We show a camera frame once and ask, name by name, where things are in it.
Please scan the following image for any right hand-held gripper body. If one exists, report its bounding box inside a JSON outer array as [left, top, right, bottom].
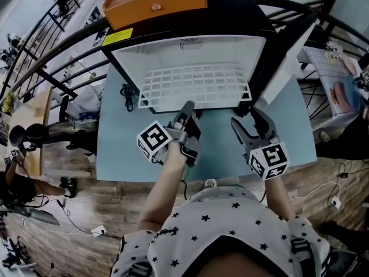
[[243, 135, 290, 182]]

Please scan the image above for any large pink plate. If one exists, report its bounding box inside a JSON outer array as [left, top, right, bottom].
[[328, 81, 354, 112]]

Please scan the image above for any black metal railing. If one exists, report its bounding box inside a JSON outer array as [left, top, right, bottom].
[[0, 0, 369, 118]]

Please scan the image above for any yellow flower bunch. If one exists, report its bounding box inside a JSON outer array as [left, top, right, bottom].
[[1, 91, 15, 115]]

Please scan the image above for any vase of pale flowers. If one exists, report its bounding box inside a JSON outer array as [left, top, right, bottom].
[[325, 40, 345, 62]]

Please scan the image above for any light blue table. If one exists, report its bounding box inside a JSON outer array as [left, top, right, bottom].
[[96, 65, 318, 183]]

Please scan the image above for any person's left forearm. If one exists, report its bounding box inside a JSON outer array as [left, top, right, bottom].
[[138, 143, 188, 232]]

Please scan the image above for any coiled black power cable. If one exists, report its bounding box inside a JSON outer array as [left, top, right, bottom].
[[119, 83, 134, 112]]

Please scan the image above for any blue plate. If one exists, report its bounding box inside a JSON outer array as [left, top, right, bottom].
[[344, 75, 363, 111]]

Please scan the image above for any black mini fridge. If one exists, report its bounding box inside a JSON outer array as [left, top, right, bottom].
[[100, 0, 315, 118]]

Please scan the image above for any black harness buckle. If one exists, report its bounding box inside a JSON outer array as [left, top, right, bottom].
[[128, 263, 153, 277], [291, 238, 315, 259]]

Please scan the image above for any white wire shelf rack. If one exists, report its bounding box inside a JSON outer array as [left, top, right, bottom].
[[137, 63, 253, 110]]

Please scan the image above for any small pink plate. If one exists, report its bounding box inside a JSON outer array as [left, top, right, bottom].
[[344, 58, 364, 76]]

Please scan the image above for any wooden desk with white legs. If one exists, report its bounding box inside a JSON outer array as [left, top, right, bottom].
[[5, 87, 93, 180]]

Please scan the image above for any white floor cable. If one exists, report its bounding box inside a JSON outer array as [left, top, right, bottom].
[[291, 182, 341, 201]]

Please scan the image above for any black equipment stand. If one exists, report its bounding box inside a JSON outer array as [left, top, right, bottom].
[[0, 202, 61, 226]]

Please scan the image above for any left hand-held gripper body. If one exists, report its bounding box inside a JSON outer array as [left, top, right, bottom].
[[137, 120, 203, 167]]

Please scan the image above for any table with grid tablecloth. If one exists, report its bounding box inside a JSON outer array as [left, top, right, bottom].
[[298, 46, 369, 123]]

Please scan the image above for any white star print shirt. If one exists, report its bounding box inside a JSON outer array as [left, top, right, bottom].
[[111, 183, 331, 277]]

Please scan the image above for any person's right forearm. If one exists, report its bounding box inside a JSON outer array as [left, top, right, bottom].
[[263, 176, 296, 220]]

